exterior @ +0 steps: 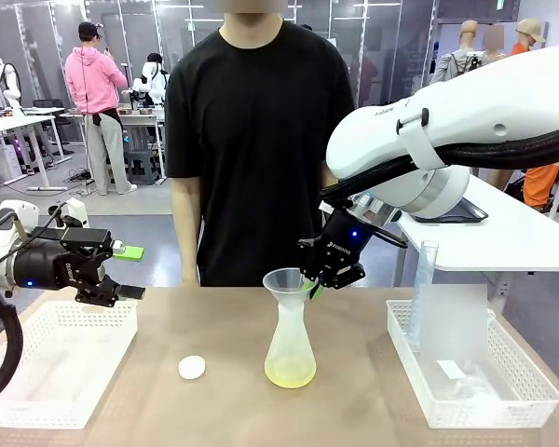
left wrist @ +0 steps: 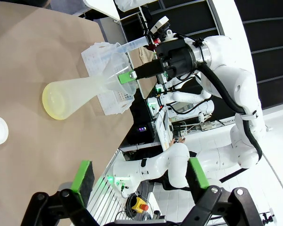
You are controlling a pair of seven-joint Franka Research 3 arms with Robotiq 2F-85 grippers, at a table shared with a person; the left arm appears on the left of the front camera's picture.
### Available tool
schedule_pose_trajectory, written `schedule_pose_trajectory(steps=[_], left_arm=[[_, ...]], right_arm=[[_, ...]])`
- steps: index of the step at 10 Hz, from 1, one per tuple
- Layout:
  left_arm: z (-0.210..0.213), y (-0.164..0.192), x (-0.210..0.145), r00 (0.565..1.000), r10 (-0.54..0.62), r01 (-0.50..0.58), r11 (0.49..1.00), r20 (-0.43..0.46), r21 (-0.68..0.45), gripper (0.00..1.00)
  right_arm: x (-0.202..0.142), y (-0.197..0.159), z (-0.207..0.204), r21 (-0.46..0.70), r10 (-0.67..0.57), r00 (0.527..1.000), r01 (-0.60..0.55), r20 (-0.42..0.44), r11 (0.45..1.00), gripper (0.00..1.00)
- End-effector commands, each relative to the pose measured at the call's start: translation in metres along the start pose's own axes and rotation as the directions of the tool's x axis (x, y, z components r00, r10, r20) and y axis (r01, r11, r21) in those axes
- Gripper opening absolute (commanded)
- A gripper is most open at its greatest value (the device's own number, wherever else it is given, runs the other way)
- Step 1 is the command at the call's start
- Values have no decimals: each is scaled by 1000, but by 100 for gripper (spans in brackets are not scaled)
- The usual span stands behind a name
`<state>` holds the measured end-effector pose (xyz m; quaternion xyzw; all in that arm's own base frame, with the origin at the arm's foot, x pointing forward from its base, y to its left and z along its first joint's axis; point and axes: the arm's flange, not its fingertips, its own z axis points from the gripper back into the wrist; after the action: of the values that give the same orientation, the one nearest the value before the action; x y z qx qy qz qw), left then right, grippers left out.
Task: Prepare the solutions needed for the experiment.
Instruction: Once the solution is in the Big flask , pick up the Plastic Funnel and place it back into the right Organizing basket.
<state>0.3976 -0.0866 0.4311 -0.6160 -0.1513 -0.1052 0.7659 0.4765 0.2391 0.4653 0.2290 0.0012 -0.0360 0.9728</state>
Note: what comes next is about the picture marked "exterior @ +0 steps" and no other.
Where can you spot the frosted flask with yellow liquid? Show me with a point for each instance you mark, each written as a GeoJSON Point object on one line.
{"type": "Point", "coordinates": [290, 354]}

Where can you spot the mannequin in orange trousers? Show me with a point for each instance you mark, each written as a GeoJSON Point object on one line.
{"type": "Point", "coordinates": [542, 186]}

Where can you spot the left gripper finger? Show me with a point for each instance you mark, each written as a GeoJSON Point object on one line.
{"type": "Point", "coordinates": [88, 237]}
{"type": "Point", "coordinates": [102, 293]}

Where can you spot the white round lid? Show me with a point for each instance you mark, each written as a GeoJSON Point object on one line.
{"type": "Point", "coordinates": [192, 368]}

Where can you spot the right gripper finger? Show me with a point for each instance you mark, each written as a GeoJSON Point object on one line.
{"type": "Point", "coordinates": [309, 256]}
{"type": "Point", "coordinates": [344, 275]}

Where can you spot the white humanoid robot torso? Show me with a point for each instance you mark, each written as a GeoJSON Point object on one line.
{"type": "Point", "coordinates": [156, 81]}
{"type": "Point", "coordinates": [7, 79]}

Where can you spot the white desk with metal legs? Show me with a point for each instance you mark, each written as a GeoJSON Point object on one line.
{"type": "Point", "coordinates": [9, 123]}

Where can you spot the person in pink hoodie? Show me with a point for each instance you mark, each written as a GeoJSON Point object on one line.
{"type": "Point", "coordinates": [93, 79]}

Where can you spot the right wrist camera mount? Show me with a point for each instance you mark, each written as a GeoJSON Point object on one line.
{"type": "Point", "coordinates": [377, 212]}

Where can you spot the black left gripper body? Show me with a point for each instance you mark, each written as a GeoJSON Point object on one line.
{"type": "Point", "coordinates": [42, 267]}

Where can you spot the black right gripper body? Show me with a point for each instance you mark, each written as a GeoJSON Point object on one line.
{"type": "Point", "coordinates": [344, 237]}

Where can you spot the mannequin in orange robe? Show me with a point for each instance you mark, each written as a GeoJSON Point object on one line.
{"type": "Point", "coordinates": [531, 30]}

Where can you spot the white paper sticker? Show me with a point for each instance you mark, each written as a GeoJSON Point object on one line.
{"type": "Point", "coordinates": [451, 369]}

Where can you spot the cluttered white work desk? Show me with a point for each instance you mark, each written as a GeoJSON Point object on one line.
{"type": "Point", "coordinates": [135, 118]}

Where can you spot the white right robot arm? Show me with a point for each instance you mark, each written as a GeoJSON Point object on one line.
{"type": "Point", "coordinates": [470, 102]}

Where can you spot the seated person in black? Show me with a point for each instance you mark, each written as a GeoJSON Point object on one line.
{"type": "Point", "coordinates": [154, 58]}

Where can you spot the clear graduated cylinder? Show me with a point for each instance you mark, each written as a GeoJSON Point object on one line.
{"type": "Point", "coordinates": [424, 288]}

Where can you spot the clear plastic funnel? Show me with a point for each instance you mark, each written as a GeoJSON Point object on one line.
{"type": "Point", "coordinates": [284, 279]}

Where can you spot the white perforated basket with sticker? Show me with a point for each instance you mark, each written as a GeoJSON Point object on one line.
{"type": "Point", "coordinates": [531, 372]}

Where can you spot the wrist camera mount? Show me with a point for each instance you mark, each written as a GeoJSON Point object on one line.
{"type": "Point", "coordinates": [77, 212]}
{"type": "Point", "coordinates": [377, 212]}

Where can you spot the white perforated plastic basket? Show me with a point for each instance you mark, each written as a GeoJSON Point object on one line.
{"type": "Point", "coordinates": [51, 363]}

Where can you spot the mannequin in grey jacket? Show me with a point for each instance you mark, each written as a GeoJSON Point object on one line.
{"type": "Point", "coordinates": [452, 65]}

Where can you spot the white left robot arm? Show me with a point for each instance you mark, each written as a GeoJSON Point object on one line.
{"type": "Point", "coordinates": [0, 242]}

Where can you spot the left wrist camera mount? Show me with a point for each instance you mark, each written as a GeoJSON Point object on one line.
{"type": "Point", "coordinates": [77, 212]}

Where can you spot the grey step stool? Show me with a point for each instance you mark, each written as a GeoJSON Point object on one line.
{"type": "Point", "coordinates": [144, 165]}

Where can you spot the person in black t-shirt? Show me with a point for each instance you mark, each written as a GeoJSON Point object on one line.
{"type": "Point", "coordinates": [261, 139]}

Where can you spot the mannequin in black dress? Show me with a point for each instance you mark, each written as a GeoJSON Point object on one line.
{"type": "Point", "coordinates": [494, 37]}

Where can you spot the person's right forearm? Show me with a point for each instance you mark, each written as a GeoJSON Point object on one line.
{"type": "Point", "coordinates": [188, 251]}

